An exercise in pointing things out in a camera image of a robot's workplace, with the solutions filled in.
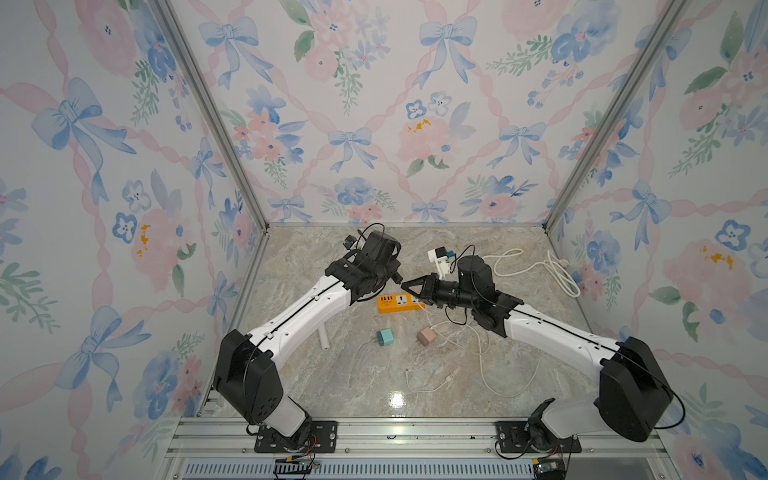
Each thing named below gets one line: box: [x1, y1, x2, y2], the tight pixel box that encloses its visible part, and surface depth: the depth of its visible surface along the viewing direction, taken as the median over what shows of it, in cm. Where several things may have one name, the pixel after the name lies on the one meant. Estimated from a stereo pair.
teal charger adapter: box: [377, 328, 395, 346], surface depth 91 cm
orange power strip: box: [377, 293, 426, 314], surface depth 97 cm
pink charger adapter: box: [416, 327, 436, 347], surface depth 91 cm
